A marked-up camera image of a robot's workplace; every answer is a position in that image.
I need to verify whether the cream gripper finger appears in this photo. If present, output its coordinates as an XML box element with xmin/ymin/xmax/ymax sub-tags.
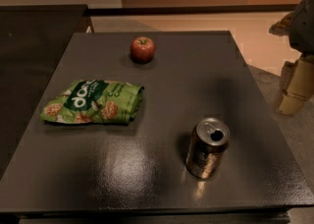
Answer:
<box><xmin>276</xmin><ymin>54</ymin><xmax>314</xmax><ymax>115</ymax></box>

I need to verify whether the red apple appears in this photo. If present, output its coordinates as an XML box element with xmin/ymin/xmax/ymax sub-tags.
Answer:
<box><xmin>131</xmin><ymin>36</ymin><xmax>155</xmax><ymax>64</ymax></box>

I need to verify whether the open aluminium soda can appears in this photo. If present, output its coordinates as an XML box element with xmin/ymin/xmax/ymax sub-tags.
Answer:
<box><xmin>185</xmin><ymin>118</ymin><xmax>231</xmax><ymax>180</ymax></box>

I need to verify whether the green snack bag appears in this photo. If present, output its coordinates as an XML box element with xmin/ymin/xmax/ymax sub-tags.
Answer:
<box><xmin>40</xmin><ymin>80</ymin><xmax>144</xmax><ymax>125</ymax></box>

